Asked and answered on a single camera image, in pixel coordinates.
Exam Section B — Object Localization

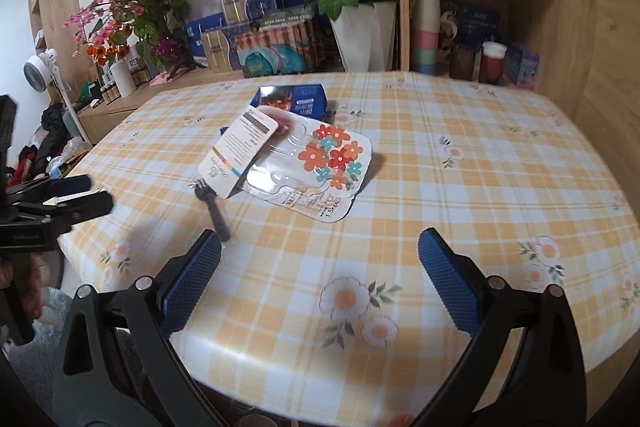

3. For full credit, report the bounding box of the large clear-front gift box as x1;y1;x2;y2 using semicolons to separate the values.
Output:
230;7;333;75

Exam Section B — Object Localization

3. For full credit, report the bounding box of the low wooden cabinet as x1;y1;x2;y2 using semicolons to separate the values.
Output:
77;67;236;145

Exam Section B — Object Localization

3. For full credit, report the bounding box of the floral blister pack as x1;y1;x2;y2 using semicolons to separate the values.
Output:
242;117;374;224

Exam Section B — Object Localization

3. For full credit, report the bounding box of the dark blue carton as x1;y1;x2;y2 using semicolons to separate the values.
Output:
250;83;329;118

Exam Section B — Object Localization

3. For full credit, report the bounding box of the large white vase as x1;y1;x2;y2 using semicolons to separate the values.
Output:
329;1;398;72

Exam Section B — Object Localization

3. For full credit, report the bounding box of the wooden shelf unit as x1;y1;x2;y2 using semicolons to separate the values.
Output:
387;0;640;228

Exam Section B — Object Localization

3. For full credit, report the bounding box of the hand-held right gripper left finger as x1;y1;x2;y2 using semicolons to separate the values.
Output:
52;229;222;427

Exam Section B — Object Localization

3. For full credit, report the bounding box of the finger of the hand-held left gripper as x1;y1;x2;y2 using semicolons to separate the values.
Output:
7;174;92;202
15;191;114;235

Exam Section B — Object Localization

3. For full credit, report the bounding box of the plain blue gift box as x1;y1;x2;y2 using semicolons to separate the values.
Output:
185;13;226;60

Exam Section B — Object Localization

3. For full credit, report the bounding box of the small white fan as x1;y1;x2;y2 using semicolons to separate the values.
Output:
24;48;93;145

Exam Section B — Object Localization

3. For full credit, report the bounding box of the beige bottle box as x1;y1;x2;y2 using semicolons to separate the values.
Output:
202;29;236;72

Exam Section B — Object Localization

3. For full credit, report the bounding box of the small blue purple box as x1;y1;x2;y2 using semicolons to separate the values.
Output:
504;43;541;88

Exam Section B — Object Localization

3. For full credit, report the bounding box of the white packaging card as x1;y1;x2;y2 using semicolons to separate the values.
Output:
197;105;281;199

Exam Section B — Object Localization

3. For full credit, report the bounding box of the stack of pastel cups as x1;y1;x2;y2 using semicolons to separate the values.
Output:
410;0;441;75

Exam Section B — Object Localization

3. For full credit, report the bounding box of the black plastic fork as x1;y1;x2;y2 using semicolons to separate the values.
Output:
194;178;232;243

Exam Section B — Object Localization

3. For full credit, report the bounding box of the row of small bottles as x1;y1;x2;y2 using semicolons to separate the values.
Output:
87;69;151;108

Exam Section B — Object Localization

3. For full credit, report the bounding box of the small white cylinder vase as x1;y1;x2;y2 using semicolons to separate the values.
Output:
111;59;137;98

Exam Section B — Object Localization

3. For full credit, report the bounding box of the brown glass cup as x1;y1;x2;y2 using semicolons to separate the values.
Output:
449;44;481;80

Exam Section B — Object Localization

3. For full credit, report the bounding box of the blue printed board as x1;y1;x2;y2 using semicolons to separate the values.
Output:
440;0;501;52

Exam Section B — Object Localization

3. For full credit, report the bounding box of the pile of dark clothes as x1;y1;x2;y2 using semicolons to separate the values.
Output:
10;104;93;188

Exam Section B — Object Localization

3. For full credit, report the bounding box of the person's left hand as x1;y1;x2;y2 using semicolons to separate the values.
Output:
24;256;48;323

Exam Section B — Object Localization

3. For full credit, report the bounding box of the red cup with white rim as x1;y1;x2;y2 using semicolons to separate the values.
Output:
481;42;508;85

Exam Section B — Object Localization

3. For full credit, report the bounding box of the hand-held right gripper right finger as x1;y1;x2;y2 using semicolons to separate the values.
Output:
412;228;587;427

